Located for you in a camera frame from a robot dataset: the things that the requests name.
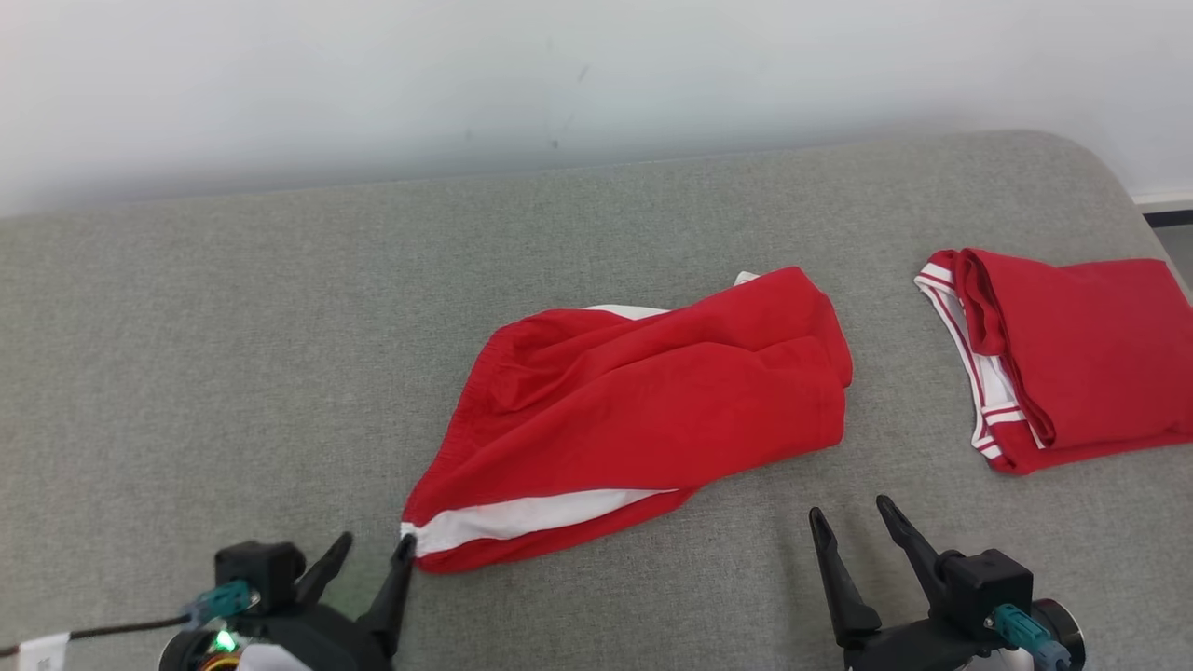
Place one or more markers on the red white Bulls shorts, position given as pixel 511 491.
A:
pixel 634 410

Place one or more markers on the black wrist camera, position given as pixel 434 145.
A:
pixel 261 568
pixel 983 587

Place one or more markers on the red white Bulls jersey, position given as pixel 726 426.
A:
pixel 1100 354

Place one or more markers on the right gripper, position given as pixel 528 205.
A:
pixel 913 648

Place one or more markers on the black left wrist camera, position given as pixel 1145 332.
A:
pixel 261 568

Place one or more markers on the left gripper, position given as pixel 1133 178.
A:
pixel 308 638

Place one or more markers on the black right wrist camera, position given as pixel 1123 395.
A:
pixel 983 587

